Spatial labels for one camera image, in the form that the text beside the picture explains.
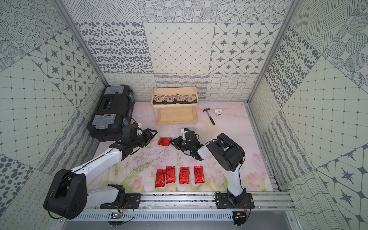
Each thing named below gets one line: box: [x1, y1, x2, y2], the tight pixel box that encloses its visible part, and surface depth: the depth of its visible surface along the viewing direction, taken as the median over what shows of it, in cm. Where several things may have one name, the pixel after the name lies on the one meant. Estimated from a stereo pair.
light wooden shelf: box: [150, 86, 199, 127], surface depth 97 cm
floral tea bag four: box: [187, 94, 195, 103], surface depth 95 cm
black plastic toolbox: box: [87, 84, 135, 142], surface depth 92 cm
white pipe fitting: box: [213, 108, 223, 117], surface depth 113 cm
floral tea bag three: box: [175, 93, 184, 102], surface depth 97 cm
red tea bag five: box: [193, 165, 205, 184], surface depth 83 cm
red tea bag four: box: [179, 166, 190, 185], surface depth 83 cm
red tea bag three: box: [165, 165, 176, 184], surface depth 83 cm
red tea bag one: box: [157, 137, 173, 147], surface depth 95 cm
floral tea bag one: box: [153, 94, 165, 103], surface depth 95 cm
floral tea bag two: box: [163, 94, 176, 103], surface depth 95 cm
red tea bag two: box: [155, 169, 167, 188], surface depth 81 cm
